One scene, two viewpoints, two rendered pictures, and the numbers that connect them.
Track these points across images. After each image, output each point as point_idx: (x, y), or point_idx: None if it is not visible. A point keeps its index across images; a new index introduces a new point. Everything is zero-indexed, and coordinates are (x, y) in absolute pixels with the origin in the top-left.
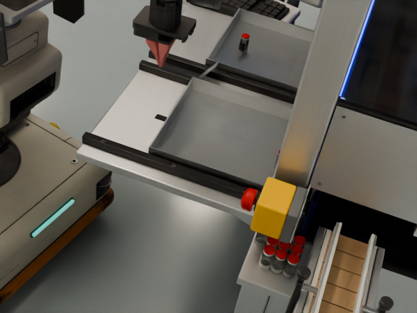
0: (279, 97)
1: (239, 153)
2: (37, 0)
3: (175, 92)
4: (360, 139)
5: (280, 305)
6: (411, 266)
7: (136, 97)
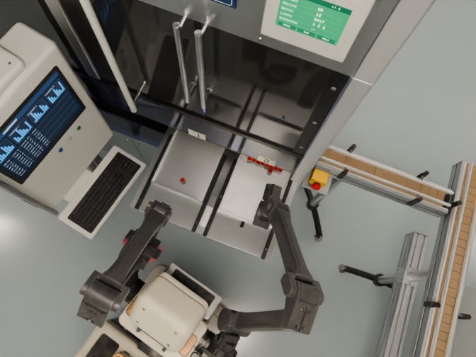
0: (222, 168)
1: (262, 189)
2: (203, 287)
3: (222, 217)
4: None
5: None
6: None
7: (229, 236)
